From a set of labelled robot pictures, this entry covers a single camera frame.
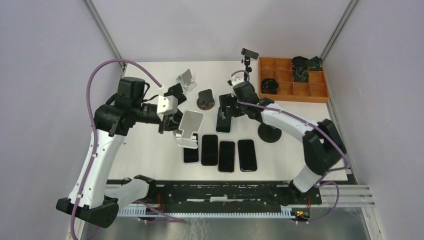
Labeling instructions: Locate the black folding phone stand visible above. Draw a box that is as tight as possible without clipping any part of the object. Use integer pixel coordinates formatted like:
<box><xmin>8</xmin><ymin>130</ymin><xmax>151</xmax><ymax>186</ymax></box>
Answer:
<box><xmin>164</xmin><ymin>83</ymin><xmax>187</xmax><ymax>105</ymax></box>

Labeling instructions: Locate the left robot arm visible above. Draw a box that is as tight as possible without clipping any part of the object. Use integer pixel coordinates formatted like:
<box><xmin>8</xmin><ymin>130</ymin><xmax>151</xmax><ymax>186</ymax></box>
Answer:
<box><xmin>56</xmin><ymin>77</ymin><xmax>183</xmax><ymax>229</ymax></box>

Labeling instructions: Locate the white small phone stand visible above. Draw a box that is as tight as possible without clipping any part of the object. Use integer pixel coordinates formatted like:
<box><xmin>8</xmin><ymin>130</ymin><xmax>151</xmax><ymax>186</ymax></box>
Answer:
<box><xmin>173</xmin><ymin>110</ymin><xmax>204</xmax><ymax>149</ymax></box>

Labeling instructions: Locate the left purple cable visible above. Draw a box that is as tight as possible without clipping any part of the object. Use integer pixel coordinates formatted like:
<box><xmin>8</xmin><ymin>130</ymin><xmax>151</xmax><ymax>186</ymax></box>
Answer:
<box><xmin>70</xmin><ymin>59</ymin><xmax>165</xmax><ymax>240</ymax></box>

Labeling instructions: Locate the round wooden phone stand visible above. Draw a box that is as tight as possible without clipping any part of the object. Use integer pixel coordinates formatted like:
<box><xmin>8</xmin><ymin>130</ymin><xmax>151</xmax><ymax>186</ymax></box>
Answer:
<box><xmin>196</xmin><ymin>89</ymin><xmax>215</xmax><ymax>111</ymax></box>

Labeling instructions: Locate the black phone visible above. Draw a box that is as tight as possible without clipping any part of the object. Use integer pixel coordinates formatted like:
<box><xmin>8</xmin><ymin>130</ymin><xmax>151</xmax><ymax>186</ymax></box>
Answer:
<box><xmin>200</xmin><ymin>134</ymin><xmax>219</xmax><ymax>166</ymax></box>

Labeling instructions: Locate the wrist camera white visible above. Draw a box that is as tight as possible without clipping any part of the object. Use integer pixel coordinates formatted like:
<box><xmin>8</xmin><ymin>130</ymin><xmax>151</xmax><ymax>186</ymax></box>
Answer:
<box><xmin>227</xmin><ymin>76</ymin><xmax>245</xmax><ymax>89</ymax></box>
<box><xmin>156</xmin><ymin>85</ymin><xmax>178</xmax><ymax>121</ymax></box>

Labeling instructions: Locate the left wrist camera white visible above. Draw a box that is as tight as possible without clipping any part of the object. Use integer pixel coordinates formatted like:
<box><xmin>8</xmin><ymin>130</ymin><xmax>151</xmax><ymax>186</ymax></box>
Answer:
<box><xmin>156</xmin><ymin>85</ymin><xmax>178</xmax><ymax>121</ymax></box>

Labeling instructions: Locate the black clamp stand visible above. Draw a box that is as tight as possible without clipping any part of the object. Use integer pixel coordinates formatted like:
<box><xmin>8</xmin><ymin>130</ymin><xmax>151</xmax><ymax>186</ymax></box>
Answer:
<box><xmin>257</xmin><ymin>123</ymin><xmax>282</xmax><ymax>143</ymax></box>

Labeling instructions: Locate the black lens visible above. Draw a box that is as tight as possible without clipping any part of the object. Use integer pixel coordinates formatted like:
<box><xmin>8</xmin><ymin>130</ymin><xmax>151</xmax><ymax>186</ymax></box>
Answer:
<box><xmin>261</xmin><ymin>78</ymin><xmax>279</xmax><ymax>95</ymax></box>

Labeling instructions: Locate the light blue case phone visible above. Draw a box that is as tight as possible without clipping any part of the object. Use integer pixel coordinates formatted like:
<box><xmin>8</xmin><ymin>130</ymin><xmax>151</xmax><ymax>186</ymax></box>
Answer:
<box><xmin>215</xmin><ymin>112</ymin><xmax>232</xmax><ymax>134</ymax></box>

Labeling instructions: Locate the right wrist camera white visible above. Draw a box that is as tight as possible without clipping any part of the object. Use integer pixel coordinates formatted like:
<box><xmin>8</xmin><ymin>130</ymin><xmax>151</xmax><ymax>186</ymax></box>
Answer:
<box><xmin>227</xmin><ymin>76</ymin><xmax>245</xmax><ymax>89</ymax></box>

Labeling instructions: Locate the orange compartment tray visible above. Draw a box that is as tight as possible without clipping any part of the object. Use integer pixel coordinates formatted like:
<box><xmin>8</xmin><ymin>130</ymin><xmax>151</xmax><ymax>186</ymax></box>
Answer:
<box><xmin>256</xmin><ymin>57</ymin><xmax>330</xmax><ymax>104</ymax></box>

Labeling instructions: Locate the silver folding phone stand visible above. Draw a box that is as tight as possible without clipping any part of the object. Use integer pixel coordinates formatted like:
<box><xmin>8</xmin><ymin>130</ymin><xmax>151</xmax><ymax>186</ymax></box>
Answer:
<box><xmin>176</xmin><ymin>69</ymin><xmax>197</xmax><ymax>92</ymax></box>

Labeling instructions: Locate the purple case phone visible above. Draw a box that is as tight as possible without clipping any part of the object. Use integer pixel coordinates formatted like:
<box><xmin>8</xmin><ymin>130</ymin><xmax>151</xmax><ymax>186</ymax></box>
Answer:
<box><xmin>183</xmin><ymin>148</ymin><xmax>200</xmax><ymax>164</ymax></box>

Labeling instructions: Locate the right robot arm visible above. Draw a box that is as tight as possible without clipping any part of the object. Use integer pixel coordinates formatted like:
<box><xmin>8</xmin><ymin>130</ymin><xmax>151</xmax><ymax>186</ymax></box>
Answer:
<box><xmin>220</xmin><ymin>77</ymin><xmax>348</xmax><ymax>204</ymax></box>

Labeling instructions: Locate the white cable duct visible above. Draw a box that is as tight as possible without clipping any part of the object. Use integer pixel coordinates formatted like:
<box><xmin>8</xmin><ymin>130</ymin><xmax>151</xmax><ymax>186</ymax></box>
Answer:
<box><xmin>117</xmin><ymin>205</ymin><xmax>296</xmax><ymax>219</ymax></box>

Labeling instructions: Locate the black tall round-base stand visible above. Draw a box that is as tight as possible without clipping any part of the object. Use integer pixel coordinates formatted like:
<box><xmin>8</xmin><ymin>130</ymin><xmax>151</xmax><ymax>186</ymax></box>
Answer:
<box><xmin>241</xmin><ymin>48</ymin><xmax>259</xmax><ymax>82</ymax></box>

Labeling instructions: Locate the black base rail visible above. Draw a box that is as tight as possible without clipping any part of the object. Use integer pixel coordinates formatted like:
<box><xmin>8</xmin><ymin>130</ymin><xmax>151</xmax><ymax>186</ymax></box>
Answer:
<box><xmin>141</xmin><ymin>180</ymin><xmax>322</xmax><ymax>214</ymax></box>

